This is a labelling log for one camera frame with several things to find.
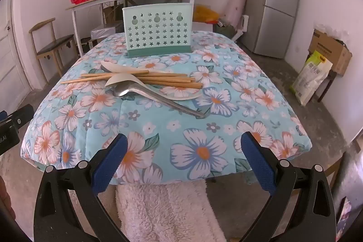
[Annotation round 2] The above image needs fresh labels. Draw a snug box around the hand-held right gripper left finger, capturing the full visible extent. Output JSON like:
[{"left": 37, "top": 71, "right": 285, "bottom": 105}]
[{"left": 33, "top": 133, "right": 129, "bottom": 242}]

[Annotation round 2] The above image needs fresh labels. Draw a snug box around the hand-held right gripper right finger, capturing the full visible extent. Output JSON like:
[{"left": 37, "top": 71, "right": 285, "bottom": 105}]
[{"left": 240, "top": 131, "right": 336, "bottom": 242}]

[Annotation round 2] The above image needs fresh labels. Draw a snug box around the white plastic spoon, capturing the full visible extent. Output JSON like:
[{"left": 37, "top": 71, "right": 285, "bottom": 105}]
[
  {"left": 101, "top": 61, "right": 137, "bottom": 74},
  {"left": 105, "top": 73, "right": 202, "bottom": 101}
]

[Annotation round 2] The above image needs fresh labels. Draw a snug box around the large metal spoon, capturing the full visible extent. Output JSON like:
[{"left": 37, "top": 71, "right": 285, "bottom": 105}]
[{"left": 113, "top": 83, "right": 205, "bottom": 118}]

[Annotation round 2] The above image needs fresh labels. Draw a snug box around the pile of wooden chopsticks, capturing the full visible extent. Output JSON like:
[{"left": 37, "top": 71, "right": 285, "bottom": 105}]
[{"left": 60, "top": 70, "right": 204, "bottom": 90}]

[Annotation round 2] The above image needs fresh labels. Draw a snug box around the mint green utensil holder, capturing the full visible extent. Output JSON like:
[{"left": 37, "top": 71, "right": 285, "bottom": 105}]
[{"left": 123, "top": 2, "right": 193, "bottom": 58}]

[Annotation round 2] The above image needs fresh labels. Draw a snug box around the white panelled door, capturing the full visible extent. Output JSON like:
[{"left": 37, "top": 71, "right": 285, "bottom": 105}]
[{"left": 0, "top": 0, "right": 32, "bottom": 102}]

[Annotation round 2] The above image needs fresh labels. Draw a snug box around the floral blue quilt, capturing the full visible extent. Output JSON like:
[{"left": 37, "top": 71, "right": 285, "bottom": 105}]
[{"left": 20, "top": 29, "right": 312, "bottom": 186}]

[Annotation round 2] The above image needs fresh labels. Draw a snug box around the pink fleece cloth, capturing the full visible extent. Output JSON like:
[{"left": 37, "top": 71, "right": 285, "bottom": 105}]
[{"left": 115, "top": 181, "right": 227, "bottom": 242}]

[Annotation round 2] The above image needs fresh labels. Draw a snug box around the wooden chair with dark seat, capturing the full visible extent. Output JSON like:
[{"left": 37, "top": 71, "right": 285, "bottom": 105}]
[{"left": 29, "top": 18, "right": 78, "bottom": 78}]

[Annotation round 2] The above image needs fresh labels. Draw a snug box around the green white rice bag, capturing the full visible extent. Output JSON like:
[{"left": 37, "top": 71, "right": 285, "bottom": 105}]
[{"left": 291, "top": 51, "right": 334, "bottom": 106}]

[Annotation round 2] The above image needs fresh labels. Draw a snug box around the dark wooden stool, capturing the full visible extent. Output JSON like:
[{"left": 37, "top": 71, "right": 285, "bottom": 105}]
[{"left": 317, "top": 72, "right": 338, "bottom": 103}]

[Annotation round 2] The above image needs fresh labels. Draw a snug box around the white foam box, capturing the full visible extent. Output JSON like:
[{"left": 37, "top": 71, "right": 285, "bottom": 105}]
[{"left": 91, "top": 22, "right": 125, "bottom": 40}]

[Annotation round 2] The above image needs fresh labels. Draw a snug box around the cardboard box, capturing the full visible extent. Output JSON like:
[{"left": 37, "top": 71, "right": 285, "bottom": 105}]
[{"left": 309, "top": 29, "right": 353, "bottom": 75}]

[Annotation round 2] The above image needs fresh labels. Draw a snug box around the dark green bag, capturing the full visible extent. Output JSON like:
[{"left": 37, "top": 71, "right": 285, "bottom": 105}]
[{"left": 216, "top": 22, "right": 236, "bottom": 39}]

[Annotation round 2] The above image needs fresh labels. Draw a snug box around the yellow orange plastic bag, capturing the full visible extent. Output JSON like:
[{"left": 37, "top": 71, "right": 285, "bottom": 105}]
[{"left": 196, "top": 4, "right": 221, "bottom": 23}]

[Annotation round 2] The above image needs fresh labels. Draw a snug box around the silver refrigerator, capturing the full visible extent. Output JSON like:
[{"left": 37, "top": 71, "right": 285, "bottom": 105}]
[{"left": 242, "top": 0, "right": 301, "bottom": 59}]

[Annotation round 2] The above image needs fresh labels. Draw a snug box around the pink rolled mat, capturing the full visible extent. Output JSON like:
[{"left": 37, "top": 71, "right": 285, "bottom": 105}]
[{"left": 223, "top": 0, "right": 248, "bottom": 25}]

